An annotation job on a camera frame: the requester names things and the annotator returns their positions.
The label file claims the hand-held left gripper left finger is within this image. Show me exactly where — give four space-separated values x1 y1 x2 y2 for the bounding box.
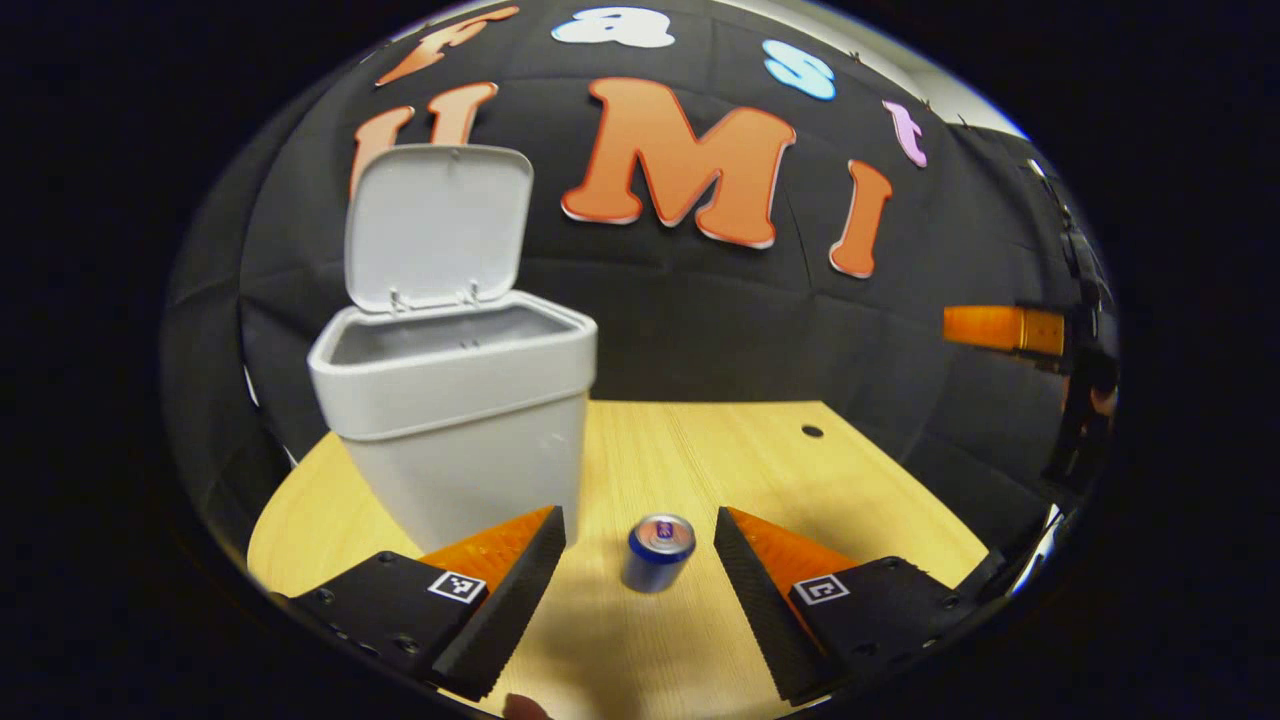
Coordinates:
290 505 567 701

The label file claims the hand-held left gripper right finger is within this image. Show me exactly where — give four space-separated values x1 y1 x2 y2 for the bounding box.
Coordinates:
713 506 986 706

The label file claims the blue pop can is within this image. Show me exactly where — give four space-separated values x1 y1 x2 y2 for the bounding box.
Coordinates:
621 513 698 595

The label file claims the white desktop garbage bin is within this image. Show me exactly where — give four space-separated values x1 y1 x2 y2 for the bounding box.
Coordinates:
307 143 599 556

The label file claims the wooden desktop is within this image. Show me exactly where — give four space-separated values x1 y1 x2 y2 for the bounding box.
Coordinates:
247 400 991 717

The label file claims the dark grey side panel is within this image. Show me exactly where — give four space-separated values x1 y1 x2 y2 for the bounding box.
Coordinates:
160 70 331 541
950 120 1111 321

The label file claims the black backdrop cloth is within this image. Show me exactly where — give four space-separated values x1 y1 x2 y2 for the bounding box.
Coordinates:
238 0 1081 476

